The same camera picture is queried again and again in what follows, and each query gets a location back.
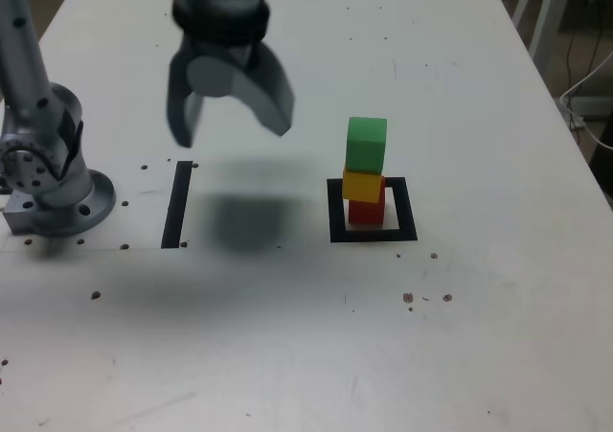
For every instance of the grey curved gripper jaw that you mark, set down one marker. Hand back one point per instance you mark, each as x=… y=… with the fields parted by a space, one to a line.
x=179 y=111
x=268 y=97

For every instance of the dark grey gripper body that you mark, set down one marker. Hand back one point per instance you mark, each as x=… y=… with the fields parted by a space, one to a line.
x=225 y=51

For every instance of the green cube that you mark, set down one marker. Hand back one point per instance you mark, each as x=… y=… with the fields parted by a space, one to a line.
x=366 y=147

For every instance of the yellow cube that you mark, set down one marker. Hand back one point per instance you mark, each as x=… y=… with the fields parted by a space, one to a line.
x=361 y=188

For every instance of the red cube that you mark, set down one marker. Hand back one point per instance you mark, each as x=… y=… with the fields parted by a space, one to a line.
x=364 y=214

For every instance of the black tape square outline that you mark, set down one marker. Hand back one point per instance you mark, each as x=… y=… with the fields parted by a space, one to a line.
x=407 y=211

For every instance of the black tape strip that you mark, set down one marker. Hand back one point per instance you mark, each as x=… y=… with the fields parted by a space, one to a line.
x=176 y=202

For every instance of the thick white furniture leg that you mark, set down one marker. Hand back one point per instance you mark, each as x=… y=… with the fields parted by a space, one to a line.
x=550 y=20

